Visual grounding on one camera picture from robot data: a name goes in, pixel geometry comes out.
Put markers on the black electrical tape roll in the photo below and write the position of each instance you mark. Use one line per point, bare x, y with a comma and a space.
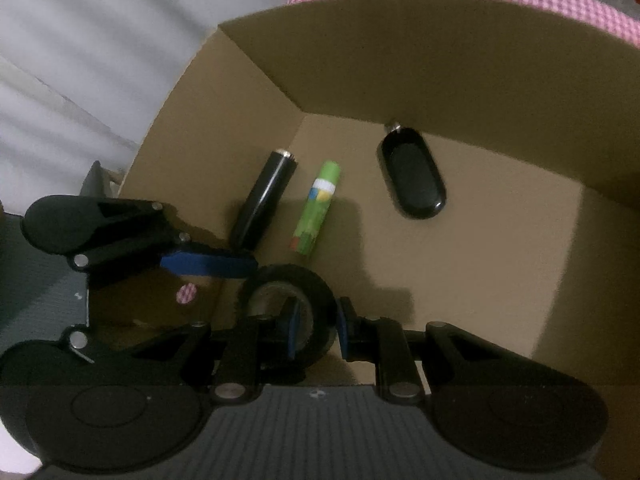
311, 280

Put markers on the black oval key fob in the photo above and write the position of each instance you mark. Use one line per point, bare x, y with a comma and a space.
412, 180

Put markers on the green lip balm tube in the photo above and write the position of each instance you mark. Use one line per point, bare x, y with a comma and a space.
315, 210

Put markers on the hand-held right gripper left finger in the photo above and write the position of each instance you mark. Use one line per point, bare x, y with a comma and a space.
294, 330

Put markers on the black cylindrical battery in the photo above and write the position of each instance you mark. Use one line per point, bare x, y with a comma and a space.
262, 195

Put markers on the brown cardboard box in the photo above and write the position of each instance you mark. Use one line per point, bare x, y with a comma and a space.
450, 85

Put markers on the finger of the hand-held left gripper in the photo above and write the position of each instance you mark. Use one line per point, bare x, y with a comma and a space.
77, 341
210, 264

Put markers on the white curtain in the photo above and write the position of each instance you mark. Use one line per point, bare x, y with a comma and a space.
75, 60

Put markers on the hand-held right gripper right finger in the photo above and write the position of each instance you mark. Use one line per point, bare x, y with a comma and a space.
342, 330

